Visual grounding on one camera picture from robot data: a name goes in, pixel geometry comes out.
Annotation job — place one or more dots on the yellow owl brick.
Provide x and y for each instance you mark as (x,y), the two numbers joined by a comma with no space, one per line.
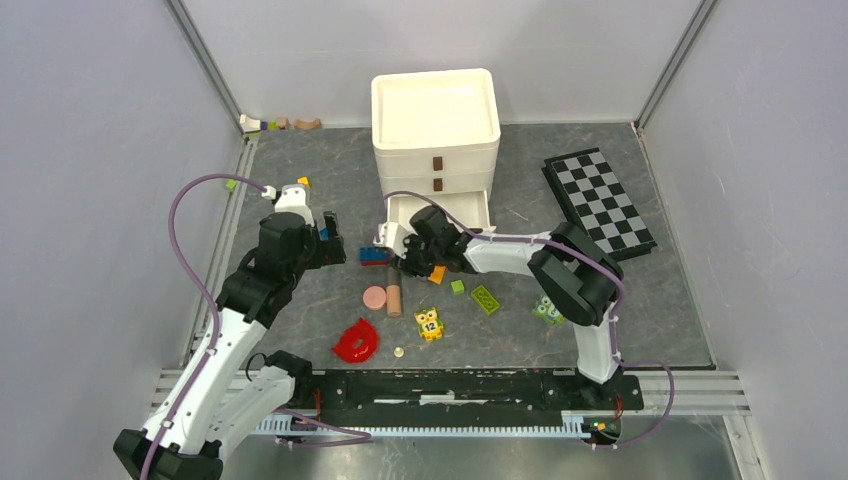
(430,326)

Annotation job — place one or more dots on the wooden arch block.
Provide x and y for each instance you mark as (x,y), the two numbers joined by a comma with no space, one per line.
(310,124)

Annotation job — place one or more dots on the blue red duplo brick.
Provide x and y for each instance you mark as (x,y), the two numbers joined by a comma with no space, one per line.
(374,256)

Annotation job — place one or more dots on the beige foundation bottle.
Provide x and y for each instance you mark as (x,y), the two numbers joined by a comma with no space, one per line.
(394,302)

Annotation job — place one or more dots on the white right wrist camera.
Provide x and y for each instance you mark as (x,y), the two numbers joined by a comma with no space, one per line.
(394,237)

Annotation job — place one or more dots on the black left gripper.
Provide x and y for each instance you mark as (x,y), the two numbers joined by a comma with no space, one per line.
(326,252)

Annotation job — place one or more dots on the white three-drawer organizer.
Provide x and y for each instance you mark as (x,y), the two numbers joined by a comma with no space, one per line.
(436,137)

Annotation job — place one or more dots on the lime green flat brick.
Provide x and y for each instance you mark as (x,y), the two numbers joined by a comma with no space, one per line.
(485,300)

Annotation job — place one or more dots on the red arch brick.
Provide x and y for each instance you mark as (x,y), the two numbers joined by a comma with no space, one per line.
(358,343)

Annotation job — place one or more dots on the pink round sponge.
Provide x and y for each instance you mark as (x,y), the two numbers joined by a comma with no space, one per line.
(374,298)

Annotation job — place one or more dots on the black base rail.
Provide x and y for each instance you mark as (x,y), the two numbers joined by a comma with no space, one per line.
(535,397)

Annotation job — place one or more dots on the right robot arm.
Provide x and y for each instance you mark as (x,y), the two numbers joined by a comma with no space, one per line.
(583,283)

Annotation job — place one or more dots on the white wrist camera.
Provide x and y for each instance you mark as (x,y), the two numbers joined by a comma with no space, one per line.
(291,198)
(394,237)

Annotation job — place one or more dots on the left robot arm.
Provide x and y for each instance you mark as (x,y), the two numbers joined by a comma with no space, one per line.
(188,436)

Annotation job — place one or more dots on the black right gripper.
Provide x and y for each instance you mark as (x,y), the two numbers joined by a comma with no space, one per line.
(407,265)

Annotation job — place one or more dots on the black grey chessboard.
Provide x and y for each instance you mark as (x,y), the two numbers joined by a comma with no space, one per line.
(591,196)

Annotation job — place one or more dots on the white corner block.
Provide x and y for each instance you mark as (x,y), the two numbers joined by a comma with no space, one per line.
(249,125)

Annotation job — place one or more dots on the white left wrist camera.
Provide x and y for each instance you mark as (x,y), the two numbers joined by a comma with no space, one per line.
(291,198)

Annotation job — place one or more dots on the orange cream tube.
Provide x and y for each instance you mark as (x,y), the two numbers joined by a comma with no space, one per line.
(437,275)

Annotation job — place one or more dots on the small lime green cube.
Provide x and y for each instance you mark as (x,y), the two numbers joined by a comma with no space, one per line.
(457,287)

